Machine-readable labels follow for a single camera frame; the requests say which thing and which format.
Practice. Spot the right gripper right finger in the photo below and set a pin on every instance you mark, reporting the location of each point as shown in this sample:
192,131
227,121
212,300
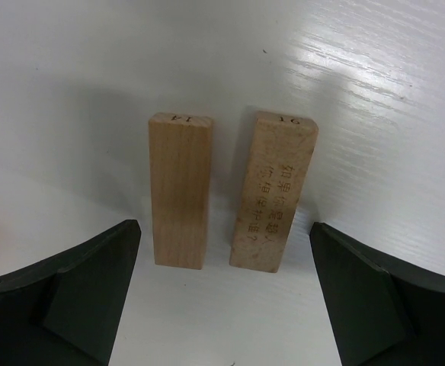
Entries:
383,310

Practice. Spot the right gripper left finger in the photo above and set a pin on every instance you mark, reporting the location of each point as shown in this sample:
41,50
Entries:
66,309

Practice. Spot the wood block thin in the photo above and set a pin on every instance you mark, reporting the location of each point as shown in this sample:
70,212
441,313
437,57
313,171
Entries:
279,159

